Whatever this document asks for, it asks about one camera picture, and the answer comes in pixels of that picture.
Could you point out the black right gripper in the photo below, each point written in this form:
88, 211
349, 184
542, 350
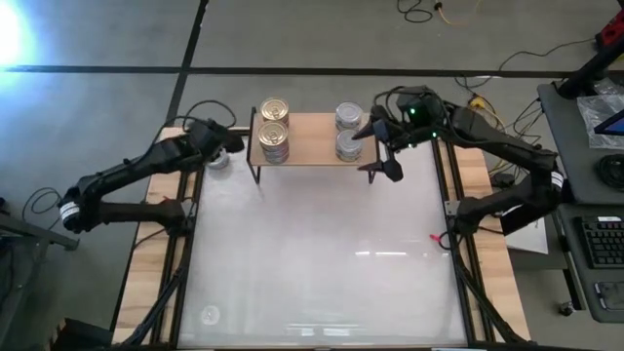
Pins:
414, 134

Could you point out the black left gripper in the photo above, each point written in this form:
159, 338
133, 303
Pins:
214, 148

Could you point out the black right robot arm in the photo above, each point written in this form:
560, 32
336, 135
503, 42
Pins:
507, 146

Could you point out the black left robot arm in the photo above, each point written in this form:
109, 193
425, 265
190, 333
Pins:
122, 168

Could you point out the grey metal mounting plate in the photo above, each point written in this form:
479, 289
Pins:
451, 207

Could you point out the red connector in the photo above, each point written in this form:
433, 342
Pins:
433, 238

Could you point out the yellow power plug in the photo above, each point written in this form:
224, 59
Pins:
477, 101

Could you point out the white paper sheet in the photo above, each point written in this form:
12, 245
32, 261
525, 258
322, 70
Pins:
529, 239

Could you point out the clear plastic bag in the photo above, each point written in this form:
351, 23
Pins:
592, 109

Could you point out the black stand pole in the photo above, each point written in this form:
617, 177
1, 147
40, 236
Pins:
592, 68

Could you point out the grey metal stand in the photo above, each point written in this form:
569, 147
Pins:
29, 236

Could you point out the blue tablet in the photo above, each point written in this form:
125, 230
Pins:
613, 124

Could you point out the black keyboard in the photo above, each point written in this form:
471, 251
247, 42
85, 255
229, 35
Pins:
602, 241

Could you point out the grey caster wheel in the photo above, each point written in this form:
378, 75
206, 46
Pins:
566, 308

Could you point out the grey keyboard desk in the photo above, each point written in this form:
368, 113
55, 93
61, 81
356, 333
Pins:
585, 292

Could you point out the black box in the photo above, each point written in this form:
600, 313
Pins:
80, 336

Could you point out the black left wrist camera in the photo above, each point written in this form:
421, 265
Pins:
207, 128

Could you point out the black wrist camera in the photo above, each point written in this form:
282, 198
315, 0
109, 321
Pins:
207, 128
412, 100

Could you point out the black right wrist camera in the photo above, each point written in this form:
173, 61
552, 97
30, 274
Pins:
412, 100

